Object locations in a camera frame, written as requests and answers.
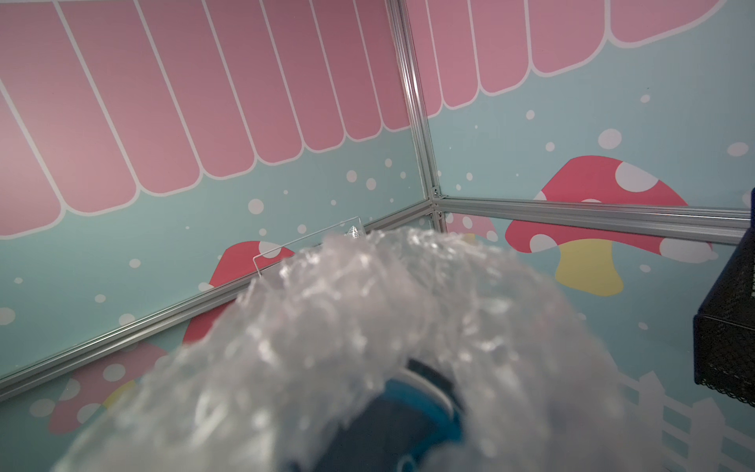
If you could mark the clear bubble wrap sheet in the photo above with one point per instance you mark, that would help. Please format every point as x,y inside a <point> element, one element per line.
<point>307,348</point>

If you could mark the black wire mesh basket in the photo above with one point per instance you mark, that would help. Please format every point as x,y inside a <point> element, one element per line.
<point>723,328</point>

